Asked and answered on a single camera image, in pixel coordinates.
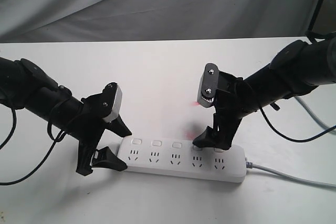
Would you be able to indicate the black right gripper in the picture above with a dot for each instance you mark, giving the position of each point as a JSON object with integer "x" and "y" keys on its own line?
{"x": 227, "y": 117}

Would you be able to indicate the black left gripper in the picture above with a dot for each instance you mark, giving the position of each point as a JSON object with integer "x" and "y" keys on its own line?
{"x": 96, "y": 107}

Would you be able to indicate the white five-outlet power strip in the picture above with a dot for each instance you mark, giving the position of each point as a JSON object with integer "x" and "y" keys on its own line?
{"x": 180, "y": 158}

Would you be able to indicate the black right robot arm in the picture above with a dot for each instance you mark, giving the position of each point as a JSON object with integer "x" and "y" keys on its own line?
{"x": 296, "y": 70}

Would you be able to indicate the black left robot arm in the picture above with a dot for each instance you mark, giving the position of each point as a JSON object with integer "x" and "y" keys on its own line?
{"x": 24, "y": 85}

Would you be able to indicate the grey backdrop cloth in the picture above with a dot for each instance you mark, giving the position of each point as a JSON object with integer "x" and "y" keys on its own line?
{"x": 133, "y": 20}

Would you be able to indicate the black tripod stand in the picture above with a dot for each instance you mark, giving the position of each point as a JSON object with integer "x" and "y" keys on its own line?
{"x": 314, "y": 16}

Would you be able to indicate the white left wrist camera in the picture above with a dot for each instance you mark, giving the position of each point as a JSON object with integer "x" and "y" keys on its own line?
{"x": 115, "y": 109}

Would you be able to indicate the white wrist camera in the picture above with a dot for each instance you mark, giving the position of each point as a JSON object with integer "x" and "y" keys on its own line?
{"x": 115, "y": 109}
{"x": 208, "y": 85}

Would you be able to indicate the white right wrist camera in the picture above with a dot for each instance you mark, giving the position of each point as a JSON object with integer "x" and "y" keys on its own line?
{"x": 208, "y": 85}

